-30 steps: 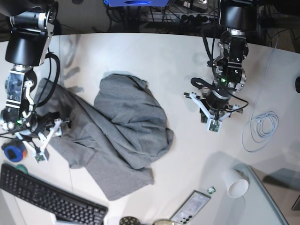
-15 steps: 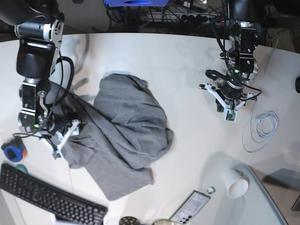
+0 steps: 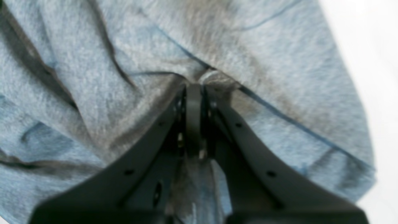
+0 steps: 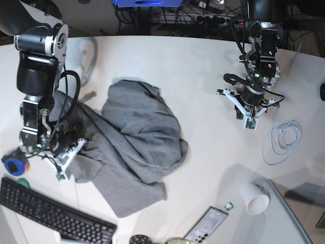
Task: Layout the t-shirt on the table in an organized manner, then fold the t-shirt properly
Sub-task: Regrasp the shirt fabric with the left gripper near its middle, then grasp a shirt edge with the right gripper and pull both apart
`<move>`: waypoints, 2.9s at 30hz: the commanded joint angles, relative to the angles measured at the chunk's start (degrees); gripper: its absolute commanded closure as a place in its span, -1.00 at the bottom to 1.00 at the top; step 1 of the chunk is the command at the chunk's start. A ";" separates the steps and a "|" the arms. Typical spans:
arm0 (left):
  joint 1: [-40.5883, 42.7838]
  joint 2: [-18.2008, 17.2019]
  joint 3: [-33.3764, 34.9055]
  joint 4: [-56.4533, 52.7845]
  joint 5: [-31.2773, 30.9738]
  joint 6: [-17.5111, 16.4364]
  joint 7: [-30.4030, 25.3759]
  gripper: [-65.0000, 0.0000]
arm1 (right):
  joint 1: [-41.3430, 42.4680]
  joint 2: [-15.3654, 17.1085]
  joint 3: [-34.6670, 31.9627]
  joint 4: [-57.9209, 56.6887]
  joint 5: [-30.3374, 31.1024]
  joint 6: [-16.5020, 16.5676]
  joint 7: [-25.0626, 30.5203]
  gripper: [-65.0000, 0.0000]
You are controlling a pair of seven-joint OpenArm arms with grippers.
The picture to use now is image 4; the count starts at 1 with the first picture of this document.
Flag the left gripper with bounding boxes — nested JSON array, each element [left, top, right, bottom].
[[217, 73, 284, 130]]

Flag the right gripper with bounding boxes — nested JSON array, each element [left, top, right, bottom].
[[42, 127, 92, 181]]

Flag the grey t-shirt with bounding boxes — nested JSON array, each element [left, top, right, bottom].
[[63, 80, 188, 218]]

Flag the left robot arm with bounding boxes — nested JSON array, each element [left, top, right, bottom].
[[217, 1, 286, 130]]

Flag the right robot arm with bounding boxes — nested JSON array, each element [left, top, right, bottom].
[[1, 1, 87, 180]]

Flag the blue orange tape measure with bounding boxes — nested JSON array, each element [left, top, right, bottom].
[[1, 148, 29, 176]]

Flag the green round object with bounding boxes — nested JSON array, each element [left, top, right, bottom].
[[16, 178, 30, 189]]

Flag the black round object at edge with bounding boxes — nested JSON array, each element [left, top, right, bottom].
[[319, 83, 325, 101]]

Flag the black computer keyboard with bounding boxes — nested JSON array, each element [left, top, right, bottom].
[[1, 177, 117, 243]]

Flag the white paper cup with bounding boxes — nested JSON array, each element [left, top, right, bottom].
[[241, 183, 270, 216]]

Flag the small green white chip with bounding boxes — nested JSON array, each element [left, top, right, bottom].
[[224, 202, 234, 211]]

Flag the black gold dotted round object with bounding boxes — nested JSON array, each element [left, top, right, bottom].
[[129, 235, 152, 244]]

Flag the glass side table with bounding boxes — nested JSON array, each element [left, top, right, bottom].
[[254, 178, 324, 243]]

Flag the smartphone in clear case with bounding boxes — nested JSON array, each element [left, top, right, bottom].
[[184, 206, 228, 243]]

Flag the gold rimmed round tin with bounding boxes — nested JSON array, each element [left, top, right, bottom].
[[165, 237, 190, 244]]

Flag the blue box with hole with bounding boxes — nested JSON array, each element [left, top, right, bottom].
[[112, 0, 190, 8]]

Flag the white coiled cable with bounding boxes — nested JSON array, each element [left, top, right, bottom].
[[262, 40, 303, 166]]

